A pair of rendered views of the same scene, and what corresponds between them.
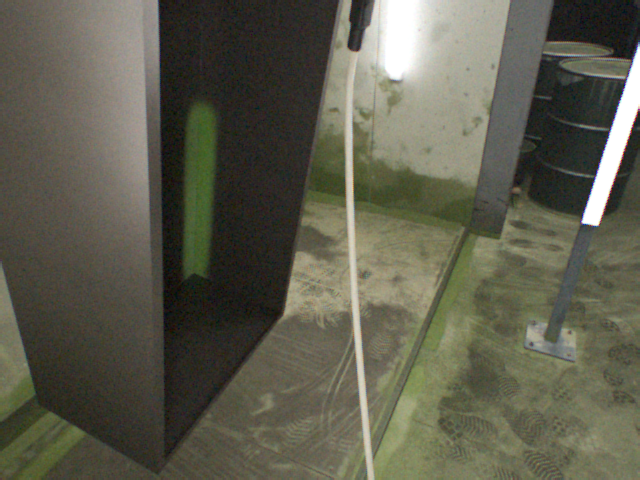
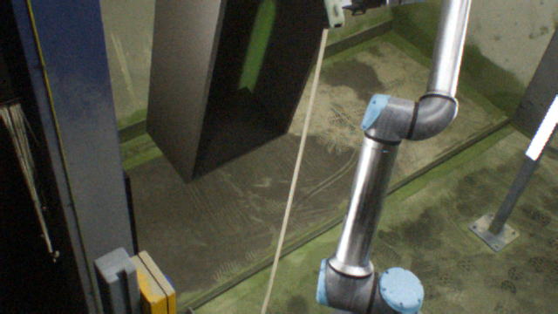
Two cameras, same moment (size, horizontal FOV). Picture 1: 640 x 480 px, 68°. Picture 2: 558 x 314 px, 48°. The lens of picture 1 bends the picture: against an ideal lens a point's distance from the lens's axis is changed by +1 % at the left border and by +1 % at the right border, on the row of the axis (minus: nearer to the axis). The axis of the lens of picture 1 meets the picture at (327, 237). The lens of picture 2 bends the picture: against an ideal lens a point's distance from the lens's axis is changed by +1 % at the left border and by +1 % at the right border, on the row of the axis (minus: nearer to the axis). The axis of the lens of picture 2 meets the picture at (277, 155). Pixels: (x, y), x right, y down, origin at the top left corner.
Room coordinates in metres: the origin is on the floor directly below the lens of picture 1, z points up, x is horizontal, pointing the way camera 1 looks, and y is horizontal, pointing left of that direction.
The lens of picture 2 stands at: (-0.93, -0.68, 2.60)
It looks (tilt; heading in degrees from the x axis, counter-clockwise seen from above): 45 degrees down; 22
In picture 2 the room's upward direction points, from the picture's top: 7 degrees clockwise
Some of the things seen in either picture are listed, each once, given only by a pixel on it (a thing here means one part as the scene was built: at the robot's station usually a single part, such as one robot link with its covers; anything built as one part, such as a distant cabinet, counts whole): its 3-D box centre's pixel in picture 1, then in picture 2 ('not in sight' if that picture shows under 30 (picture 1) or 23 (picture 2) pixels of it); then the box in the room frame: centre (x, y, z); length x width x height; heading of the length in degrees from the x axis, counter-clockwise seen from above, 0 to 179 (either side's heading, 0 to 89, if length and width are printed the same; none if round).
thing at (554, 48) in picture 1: (567, 50); not in sight; (3.58, -1.70, 0.86); 0.54 x 0.54 x 0.01
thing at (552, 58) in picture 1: (552, 110); not in sight; (3.58, -1.70, 0.44); 0.59 x 0.58 x 0.89; 56
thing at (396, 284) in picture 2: not in sight; (394, 298); (0.31, -0.66, 0.83); 0.17 x 0.15 x 0.18; 104
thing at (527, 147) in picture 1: (510, 162); not in sight; (3.28, -1.35, 0.14); 0.31 x 0.29 x 0.28; 155
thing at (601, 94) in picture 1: (590, 139); not in sight; (2.92, -1.67, 0.44); 0.59 x 0.58 x 0.89; 169
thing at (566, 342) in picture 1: (550, 339); (493, 231); (1.55, -0.98, 0.01); 0.20 x 0.20 x 0.01; 65
